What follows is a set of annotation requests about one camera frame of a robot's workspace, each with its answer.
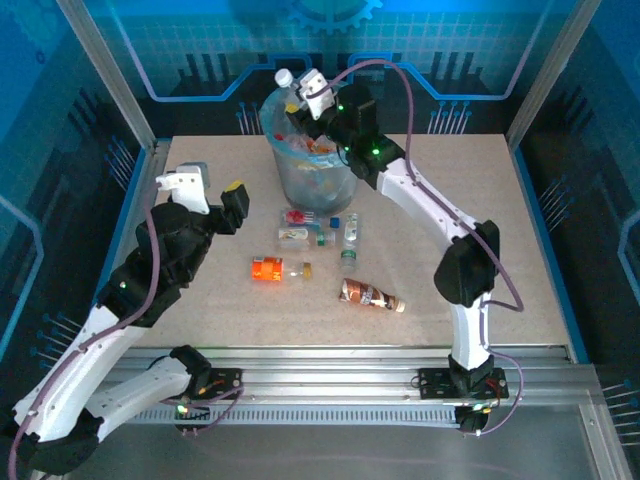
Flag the red white label clear bottle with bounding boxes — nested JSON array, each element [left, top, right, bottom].
[[273, 68, 307, 101]]

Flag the orange label bottle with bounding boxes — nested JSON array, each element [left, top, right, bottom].
[[250, 255, 314, 283]]

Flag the white bottle green cap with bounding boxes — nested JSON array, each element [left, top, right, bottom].
[[277, 227, 337, 250]]

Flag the clear bottle red contents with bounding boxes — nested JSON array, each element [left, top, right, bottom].
[[280, 208, 321, 229]]

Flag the small clear bottle green label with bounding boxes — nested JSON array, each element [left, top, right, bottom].
[[339, 213, 361, 275]]

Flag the brown label bottle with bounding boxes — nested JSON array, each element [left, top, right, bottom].
[[338, 278, 407, 314]]

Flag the blue plastic bin liner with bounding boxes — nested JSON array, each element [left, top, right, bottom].
[[258, 84, 369, 169]]

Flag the grey translucent bin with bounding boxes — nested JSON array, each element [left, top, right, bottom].
[[259, 84, 369, 211]]

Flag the aluminium front beam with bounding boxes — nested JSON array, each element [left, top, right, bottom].
[[59, 346, 609, 409]]

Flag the grey metal front panel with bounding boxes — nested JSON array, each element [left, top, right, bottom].
[[32, 422, 634, 480]]

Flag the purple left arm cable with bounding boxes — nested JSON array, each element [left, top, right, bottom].
[[7, 177, 246, 480]]

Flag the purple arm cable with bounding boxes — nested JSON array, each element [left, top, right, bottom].
[[307, 58, 526, 436], [7, 177, 246, 480]]

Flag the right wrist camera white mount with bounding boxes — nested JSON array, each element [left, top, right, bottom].
[[295, 68, 337, 121]]

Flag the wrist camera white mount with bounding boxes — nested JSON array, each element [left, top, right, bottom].
[[154, 160, 211, 216], [295, 68, 337, 121]]

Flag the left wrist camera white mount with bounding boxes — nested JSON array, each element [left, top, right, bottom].
[[154, 160, 211, 216]]

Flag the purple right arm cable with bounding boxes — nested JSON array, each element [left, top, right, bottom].
[[307, 58, 526, 436]]

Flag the aluminium table side rail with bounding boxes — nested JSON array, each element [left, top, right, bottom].
[[82, 139, 174, 364]]

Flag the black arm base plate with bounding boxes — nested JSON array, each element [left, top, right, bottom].
[[197, 367, 245, 401], [417, 367, 509, 401]]

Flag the aluminium frame post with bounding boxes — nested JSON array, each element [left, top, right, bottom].
[[55, 0, 157, 152], [505, 0, 604, 150]]

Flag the grey slotted cable duct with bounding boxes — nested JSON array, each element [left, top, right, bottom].
[[79, 405, 464, 427]]

